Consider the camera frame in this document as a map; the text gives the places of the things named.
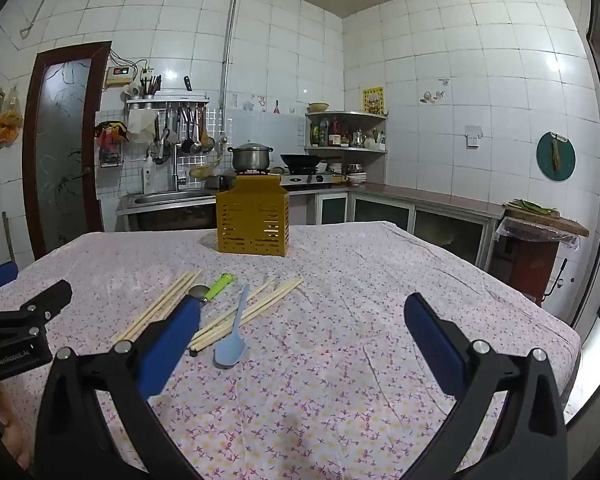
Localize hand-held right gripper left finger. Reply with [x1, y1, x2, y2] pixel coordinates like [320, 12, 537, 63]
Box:
[32, 296, 202, 480]

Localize white wall utensil rack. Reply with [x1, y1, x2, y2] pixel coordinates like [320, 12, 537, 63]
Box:
[125, 91, 211, 111]

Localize green-handled spoon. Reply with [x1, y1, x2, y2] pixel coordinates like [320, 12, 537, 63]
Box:
[187, 273, 237, 306]

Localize pink floral tablecloth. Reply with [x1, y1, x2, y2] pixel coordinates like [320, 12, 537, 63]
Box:
[0, 220, 583, 480]

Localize black wok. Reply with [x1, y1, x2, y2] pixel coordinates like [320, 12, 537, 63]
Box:
[279, 153, 342, 171]

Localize brown cabinet with plastic sheet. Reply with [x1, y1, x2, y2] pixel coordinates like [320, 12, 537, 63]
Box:
[495, 220, 580, 306]

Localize white hanging cloth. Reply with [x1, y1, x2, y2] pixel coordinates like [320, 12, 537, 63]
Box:
[127, 110, 158, 145]

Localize green vegetables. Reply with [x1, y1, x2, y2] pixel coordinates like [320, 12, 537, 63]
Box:
[511, 199, 558, 216]

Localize cup of kitchen utensils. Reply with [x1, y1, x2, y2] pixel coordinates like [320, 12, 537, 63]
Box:
[137, 75, 163, 99]

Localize red and yellow gloves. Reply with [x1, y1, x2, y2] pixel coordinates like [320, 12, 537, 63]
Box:
[95, 120, 130, 145]

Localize yellow hose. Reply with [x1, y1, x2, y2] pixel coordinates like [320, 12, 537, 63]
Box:
[189, 152, 226, 178]

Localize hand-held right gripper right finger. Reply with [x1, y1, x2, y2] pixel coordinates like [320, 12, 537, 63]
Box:
[404, 292, 570, 480]

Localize steel pot with lid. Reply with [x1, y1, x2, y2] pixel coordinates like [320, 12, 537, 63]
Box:
[227, 141, 275, 172]

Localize round green cutting board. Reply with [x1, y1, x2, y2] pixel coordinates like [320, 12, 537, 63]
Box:
[536, 131, 577, 181]

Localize person's left hand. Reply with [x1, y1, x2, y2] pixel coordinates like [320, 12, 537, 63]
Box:
[0, 377, 36, 471]

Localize wooden chopstick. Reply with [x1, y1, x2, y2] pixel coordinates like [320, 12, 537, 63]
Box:
[160, 270, 203, 317]
[121, 272, 193, 345]
[113, 273, 187, 343]
[189, 280, 295, 346]
[194, 284, 304, 353]
[199, 279, 277, 333]
[147, 271, 198, 322]
[191, 281, 302, 350]

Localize kitchen counter cabinets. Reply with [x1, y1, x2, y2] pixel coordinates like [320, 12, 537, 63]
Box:
[307, 182, 506, 273]

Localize wooden cutting board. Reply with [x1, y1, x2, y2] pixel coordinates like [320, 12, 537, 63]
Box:
[502, 202, 591, 238]

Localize hanging plastic bag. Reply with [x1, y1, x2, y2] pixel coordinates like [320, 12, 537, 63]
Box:
[0, 87, 25, 149]

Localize teapot wall stickers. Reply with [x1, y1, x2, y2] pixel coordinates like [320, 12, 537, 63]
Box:
[420, 77, 451, 106]

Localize brown framed glass door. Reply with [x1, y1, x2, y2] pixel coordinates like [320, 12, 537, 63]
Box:
[22, 41, 112, 261]

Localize white corner shelf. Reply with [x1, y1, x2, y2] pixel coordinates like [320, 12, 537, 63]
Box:
[304, 110, 388, 155]

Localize steel gas stove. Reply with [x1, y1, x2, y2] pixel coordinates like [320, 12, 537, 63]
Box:
[235, 170, 335, 188]

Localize grey wall pipe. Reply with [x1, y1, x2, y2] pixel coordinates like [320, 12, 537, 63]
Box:
[219, 0, 239, 107]

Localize steel kitchen sink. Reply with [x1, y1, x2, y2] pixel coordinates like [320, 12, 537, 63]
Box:
[117, 189, 217, 216]

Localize yellow wall poster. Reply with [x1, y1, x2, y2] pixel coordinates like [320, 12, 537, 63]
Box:
[362, 86, 385, 115]

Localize hanging metal ladles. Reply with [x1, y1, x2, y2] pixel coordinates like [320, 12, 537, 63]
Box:
[147, 106, 216, 163]

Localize yellow slotted utensil holder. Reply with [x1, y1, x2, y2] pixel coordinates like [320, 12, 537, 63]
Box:
[215, 174, 291, 257]

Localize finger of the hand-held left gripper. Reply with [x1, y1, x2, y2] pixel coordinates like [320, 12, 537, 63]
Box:
[0, 280, 74, 333]

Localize light blue plastic spoon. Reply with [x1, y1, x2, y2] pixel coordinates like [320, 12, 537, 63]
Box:
[213, 284, 251, 368]

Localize beige controller box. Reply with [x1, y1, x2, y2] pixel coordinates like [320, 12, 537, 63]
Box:
[104, 65, 136, 87]

